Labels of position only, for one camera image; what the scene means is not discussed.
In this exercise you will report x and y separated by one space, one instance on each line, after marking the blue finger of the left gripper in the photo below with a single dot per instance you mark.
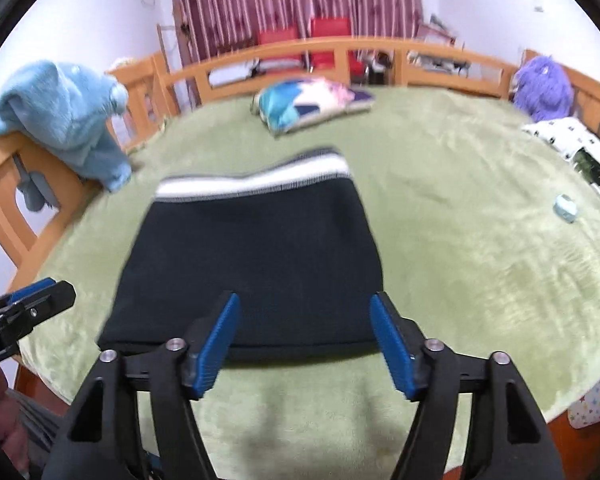
30 290
45 304

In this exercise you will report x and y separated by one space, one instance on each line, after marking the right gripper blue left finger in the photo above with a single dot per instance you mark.
209 338

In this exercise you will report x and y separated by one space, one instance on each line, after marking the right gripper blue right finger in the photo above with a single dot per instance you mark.
400 341

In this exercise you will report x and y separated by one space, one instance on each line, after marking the black pants with white stripe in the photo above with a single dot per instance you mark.
291 241

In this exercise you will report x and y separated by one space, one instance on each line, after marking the person's left hand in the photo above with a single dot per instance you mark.
13 436

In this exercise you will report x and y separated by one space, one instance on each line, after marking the grey dustpan hanging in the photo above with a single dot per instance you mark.
34 187

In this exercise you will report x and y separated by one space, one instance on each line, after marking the green plush blanket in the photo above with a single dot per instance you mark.
327 420

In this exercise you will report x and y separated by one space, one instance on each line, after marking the light blue fleece garment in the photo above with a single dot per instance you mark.
64 108

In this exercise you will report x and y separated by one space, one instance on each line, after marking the small light blue object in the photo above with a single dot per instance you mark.
566 208

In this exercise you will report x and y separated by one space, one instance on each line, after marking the colourful geometric pillow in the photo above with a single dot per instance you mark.
293 104

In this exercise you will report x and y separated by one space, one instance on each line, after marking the white dotted cloth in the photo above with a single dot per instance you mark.
574 143

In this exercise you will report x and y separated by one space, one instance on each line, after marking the purple plush toy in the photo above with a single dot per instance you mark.
542 89

